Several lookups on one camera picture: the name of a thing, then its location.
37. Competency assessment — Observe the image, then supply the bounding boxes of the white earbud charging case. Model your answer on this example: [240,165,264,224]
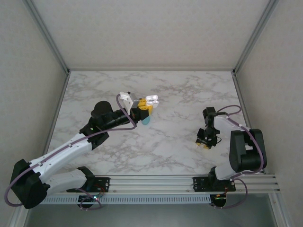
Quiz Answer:
[144,94,160,106]

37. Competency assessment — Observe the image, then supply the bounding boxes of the small circuit board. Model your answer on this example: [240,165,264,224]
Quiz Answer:
[209,192,228,209]
[78,192,105,209]

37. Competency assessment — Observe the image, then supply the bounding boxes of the aluminium frame rail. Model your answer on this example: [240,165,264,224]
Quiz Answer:
[68,68,235,72]
[8,70,71,227]

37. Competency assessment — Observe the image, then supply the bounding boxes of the short purple cable loop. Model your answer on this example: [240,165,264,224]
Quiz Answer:
[79,186,103,211]
[214,177,249,210]

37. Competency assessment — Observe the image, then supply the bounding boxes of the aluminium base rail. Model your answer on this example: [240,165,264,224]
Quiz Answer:
[94,174,280,194]

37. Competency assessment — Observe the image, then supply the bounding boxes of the white slotted cable duct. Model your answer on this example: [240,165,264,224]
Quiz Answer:
[45,194,212,205]

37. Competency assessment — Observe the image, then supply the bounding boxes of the aluminium frame post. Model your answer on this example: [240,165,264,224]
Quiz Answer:
[25,0,71,74]
[232,0,281,74]

